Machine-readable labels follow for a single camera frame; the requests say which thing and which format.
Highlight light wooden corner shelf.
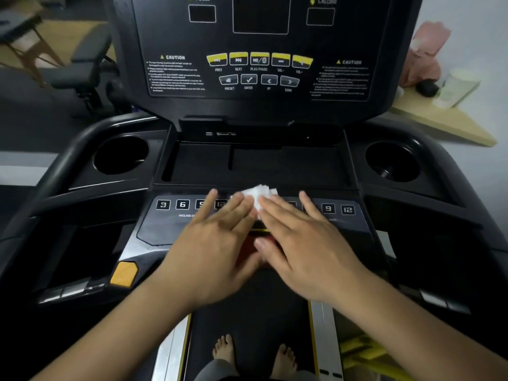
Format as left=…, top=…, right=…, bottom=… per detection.
left=388, top=89, right=497, bottom=148

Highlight person's left foot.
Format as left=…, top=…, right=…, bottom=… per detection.
left=212, top=333, right=240, bottom=374

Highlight white paper cup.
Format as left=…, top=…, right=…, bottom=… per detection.
left=432, top=68, right=482, bottom=110

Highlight red emergency stop button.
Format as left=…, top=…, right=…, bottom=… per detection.
left=236, top=228, right=278, bottom=260

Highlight person's left forearm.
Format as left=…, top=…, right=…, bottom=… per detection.
left=31, top=273, right=195, bottom=381

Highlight black handle silver grip sensors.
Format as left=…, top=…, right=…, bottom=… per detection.
left=38, top=279, right=108, bottom=306
left=398, top=284, right=473, bottom=316

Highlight grey treadmill keypad control panel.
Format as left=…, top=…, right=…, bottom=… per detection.
left=117, top=192, right=388, bottom=276

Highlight person's right hand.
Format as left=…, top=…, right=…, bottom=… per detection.
left=253, top=190, right=368, bottom=306

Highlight black weight bench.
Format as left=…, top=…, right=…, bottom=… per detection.
left=49, top=23, right=120, bottom=115

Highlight black massage table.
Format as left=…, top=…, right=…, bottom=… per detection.
left=0, top=11, right=64, bottom=88

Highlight small black case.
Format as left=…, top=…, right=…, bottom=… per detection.
left=414, top=79, right=440, bottom=98

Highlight person's left hand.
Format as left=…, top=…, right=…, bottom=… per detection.
left=157, top=189, right=265, bottom=310

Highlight pink wipes packet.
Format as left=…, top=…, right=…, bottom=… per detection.
left=398, top=21, right=452, bottom=88

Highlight person's right forearm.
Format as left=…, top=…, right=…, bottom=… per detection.
left=329, top=269, right=508, bottom=381

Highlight person's grey trousers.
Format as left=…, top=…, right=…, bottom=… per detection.
left=193, top=359, right=320, bottom=381

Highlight white wet wipe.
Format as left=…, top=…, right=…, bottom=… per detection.
left=238, top=184, right=278, bottom=213

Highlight black treadmill console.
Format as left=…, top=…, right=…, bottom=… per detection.
left=0, top=113, right=508, bottom=381
left=101, top=0, right=425, bottom=125

